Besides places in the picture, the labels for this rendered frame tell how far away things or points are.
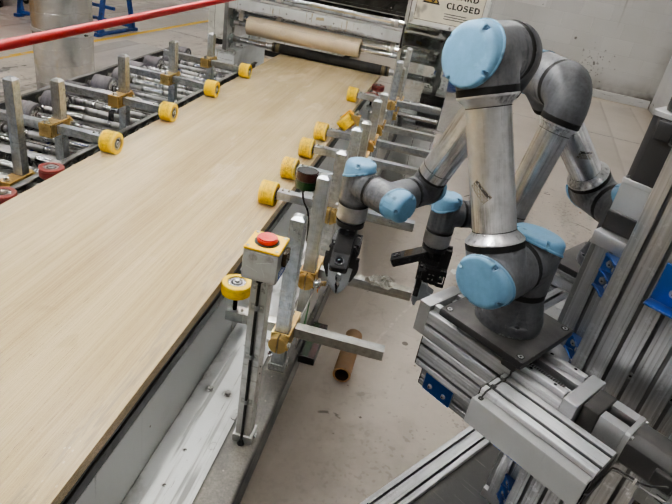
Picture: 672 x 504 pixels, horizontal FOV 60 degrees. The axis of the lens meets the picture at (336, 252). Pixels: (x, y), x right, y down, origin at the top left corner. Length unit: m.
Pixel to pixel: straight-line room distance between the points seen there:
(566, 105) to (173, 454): 1.21
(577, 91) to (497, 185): 0.41
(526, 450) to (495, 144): 0.60
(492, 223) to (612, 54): 9.35
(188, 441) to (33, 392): 0.42
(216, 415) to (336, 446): 0.90
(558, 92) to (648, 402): 0.71
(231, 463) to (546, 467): 0.65
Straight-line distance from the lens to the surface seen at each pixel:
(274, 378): 1.57
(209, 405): 1.60
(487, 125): 1.11
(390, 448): 2.43
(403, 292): 1.71
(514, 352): 1.29
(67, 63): 5.57
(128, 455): 1.36
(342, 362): 2.62
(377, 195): 1.31
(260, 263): 1.08
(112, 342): 1.35
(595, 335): 1.45
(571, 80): 1.46
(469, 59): 1.09
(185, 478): 1.45
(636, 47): 10.44
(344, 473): 2.31
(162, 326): 1.39
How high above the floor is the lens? 1.76
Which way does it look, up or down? 29 degrees down
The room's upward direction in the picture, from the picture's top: 11 degrees clockwise
